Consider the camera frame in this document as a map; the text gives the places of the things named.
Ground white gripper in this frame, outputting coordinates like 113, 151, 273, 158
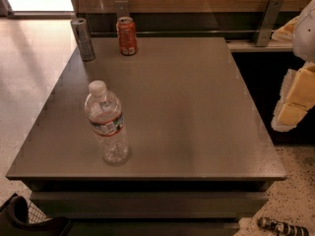
271, 0, 315, 132

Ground clear plastic water bottle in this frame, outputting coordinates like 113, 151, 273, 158
85, 80, 129, 165

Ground red coke can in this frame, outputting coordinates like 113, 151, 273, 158
116, 17, 138, 56

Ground tall silver can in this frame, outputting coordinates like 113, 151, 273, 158
70, 18, 95, 62

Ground black striped cylinder on floor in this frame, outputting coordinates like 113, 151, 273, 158
257, 217, 310, 236

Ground dark cabinet drawer front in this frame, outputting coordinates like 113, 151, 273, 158
31, 192, 268, 219

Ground right metal wall bracket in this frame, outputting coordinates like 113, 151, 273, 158
253, 0, 284, 47

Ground metal wall bracket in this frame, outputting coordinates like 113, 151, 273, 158
114, 0, 130, 18
253, 0, 284, 47

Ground horizontal metal rail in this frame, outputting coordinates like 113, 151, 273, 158
90, 29, 277, 38

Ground left metal wall bracket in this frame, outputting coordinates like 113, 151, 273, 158
114, 0, 130, 18

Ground black wire basket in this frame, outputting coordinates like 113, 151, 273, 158
0, 194, 72, 236

